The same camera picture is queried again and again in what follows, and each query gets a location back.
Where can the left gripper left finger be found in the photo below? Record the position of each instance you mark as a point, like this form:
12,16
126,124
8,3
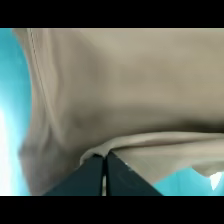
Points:
84,181

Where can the beige T-shirt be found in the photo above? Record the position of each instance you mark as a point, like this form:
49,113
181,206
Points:
126,93

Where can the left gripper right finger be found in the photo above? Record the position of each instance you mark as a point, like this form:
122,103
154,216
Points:
127,181

